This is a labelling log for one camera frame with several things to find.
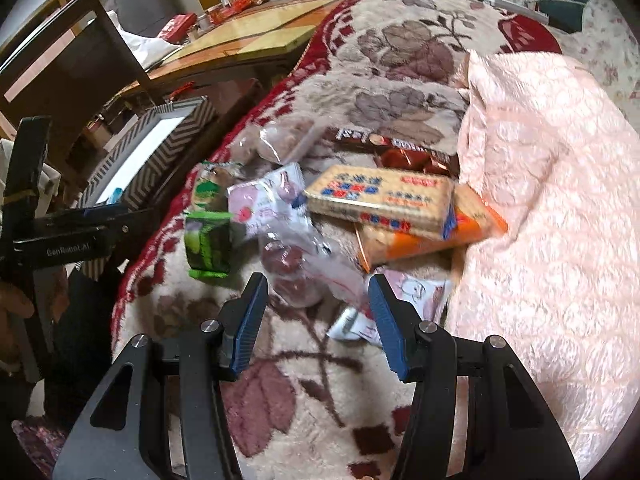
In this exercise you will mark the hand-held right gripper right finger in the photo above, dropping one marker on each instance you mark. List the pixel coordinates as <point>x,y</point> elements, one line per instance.
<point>387,325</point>

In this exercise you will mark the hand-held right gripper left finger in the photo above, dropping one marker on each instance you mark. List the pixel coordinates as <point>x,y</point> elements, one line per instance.
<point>250,325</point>

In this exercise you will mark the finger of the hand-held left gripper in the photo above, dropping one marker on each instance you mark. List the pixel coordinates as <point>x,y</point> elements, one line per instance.
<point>100,212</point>
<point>135,227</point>

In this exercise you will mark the striped cardboard box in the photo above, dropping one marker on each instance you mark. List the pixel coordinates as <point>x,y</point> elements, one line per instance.
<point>150,145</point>

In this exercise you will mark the pink white snack packet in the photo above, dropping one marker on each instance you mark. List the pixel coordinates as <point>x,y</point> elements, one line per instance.
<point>265,200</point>

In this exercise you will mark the blue-edged cracker packet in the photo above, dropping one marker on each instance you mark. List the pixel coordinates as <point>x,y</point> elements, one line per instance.
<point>380,195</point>

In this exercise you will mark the clear bag of brown snacks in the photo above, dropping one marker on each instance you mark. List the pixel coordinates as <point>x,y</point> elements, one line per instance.
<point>280,142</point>

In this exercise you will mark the person's left hand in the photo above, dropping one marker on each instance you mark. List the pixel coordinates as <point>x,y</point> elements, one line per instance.
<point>15,300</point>

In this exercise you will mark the white cartoon snack packet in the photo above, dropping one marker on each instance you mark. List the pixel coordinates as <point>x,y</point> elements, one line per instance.
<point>425,295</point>

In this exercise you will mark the white cloth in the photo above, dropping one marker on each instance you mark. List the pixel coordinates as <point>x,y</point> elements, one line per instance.
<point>50,180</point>

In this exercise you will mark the clear bag of red dates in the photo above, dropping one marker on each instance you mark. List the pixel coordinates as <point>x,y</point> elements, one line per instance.
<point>287,260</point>

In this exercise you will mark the orange cracker packet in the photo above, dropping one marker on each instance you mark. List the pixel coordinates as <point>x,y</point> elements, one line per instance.
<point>425,249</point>

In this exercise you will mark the green brown snack packet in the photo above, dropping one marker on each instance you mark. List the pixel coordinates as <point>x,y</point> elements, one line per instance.
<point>210,187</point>

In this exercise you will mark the red tassel knot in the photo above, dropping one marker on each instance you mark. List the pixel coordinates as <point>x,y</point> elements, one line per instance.
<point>181,91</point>

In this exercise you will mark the dark wooden chair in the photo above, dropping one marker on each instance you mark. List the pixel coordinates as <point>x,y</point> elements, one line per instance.
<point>75,70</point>

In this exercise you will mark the white plastic bag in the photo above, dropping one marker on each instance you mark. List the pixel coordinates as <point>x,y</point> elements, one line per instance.
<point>145,45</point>

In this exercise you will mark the pink quilt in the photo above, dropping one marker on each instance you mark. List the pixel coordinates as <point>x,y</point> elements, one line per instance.
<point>550,210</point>

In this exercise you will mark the red gift box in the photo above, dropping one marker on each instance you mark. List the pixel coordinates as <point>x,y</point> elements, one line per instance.
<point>177,27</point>

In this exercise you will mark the purple patterned cloth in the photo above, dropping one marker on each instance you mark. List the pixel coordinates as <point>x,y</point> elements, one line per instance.
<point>37,445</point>

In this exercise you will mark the glossy wooden table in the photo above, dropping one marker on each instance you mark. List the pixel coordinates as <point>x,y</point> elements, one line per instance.
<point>260,35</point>

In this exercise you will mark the floral plush blanket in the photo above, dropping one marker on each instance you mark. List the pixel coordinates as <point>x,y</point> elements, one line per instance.
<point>400,60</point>

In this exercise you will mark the white power strip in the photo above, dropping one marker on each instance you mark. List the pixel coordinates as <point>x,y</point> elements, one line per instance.
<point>510,1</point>

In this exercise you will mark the floral bed sheet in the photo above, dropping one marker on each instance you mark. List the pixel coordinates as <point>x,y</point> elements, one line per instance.
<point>610,50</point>

